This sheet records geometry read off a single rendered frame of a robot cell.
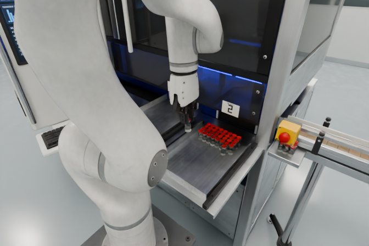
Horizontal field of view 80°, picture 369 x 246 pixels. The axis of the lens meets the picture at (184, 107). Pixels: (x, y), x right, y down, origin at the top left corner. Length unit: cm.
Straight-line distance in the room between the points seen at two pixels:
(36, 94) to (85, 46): 107
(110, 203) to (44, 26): 37
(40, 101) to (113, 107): 105
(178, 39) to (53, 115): 100
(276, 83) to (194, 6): 48
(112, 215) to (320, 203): 183
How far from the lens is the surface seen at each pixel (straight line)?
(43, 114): 141
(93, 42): 31
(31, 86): 135
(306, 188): 129
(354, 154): 111
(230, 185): 86
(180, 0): 51
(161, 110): 124
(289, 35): 82
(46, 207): 214
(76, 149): 46
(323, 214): 210
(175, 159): 93
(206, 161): 92
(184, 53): 61
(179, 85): 63
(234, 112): 100
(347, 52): 554
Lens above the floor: 153
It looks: 31 degrees down
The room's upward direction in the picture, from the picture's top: straight up
